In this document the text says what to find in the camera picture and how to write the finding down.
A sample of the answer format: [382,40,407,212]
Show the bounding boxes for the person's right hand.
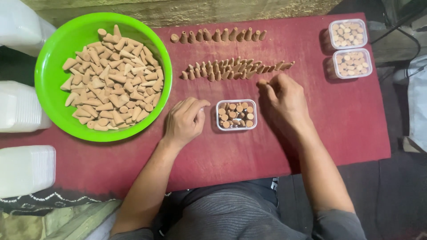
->
[256,73,313,129]

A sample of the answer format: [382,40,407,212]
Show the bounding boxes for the heap of tan incense cones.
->
[60,24,165,131]

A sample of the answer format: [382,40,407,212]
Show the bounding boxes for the dense band of incense cones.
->
[181,57,296,82]

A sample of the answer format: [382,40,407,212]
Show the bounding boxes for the packed batch of incense cones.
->
[218,102,255,128]
[332,21,365,47]
[335,51,370,76]

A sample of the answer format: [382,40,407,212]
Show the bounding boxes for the stack of white plastic containers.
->
[0,81,52,133]
[0,145,56,199]
[0,0,57,57]

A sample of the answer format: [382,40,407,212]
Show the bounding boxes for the single row of incense cones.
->
[170,27,268,44]

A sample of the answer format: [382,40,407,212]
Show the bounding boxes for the black cloth with white pattern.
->
[0,187,174,217]

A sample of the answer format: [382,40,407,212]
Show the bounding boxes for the green plastic bowl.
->
[34,12,173,143]

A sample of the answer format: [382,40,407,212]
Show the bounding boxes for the person's left hand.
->
[163,97,211,149]

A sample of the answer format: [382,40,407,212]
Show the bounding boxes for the black cable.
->
[370,7,422,72]

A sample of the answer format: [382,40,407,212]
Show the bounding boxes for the red table mat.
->
[0,13,391,200]

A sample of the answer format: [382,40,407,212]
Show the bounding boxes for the white plastic bag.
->
[393,55,427,152]

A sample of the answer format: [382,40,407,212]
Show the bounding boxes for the small clear plastic box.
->
[328,19,368,50]
[216,99,258,131]
[332,48,373,80]

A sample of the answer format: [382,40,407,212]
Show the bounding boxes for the person's gray clothes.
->
[110,178,367,240]

